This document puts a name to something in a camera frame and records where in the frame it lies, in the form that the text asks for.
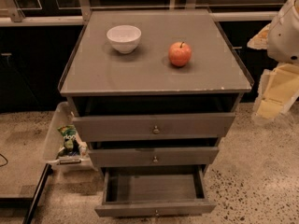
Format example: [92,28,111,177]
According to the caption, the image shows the clear plastic bin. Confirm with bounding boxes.
[43,102,93,172]

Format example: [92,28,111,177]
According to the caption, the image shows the grey bottom drawer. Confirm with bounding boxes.
[95,165,216,217]

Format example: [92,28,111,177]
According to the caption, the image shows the white ceramic bowl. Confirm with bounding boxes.
[107,25,142,54]

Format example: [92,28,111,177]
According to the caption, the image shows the grey drawer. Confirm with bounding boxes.
[95,165,216,217]
[89,147,219,167]
[73,113,235,142]

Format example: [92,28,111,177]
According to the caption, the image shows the grey middle drawer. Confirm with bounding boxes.
[89,147,219,167]

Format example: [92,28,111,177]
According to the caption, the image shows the green snack bag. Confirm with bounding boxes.
[58,125,79,157]

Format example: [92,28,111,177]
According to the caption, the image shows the black floor rail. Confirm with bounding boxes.
[22,164,52,224]

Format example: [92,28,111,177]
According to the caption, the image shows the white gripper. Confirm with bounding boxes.
[247,0,299,120]

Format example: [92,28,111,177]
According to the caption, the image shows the grey top drawer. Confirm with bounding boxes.
[73,113,235,142]

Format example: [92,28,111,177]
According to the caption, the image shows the metal railing frame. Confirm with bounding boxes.
[0,0,287,27]

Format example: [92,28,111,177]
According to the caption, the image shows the black cable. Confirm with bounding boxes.
[0,153,9,168]

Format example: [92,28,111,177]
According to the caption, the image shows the grey drawer cabinet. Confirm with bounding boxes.
[57,9,255,173]

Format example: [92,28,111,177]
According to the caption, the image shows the red apple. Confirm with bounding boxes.
[168,42,192,67]

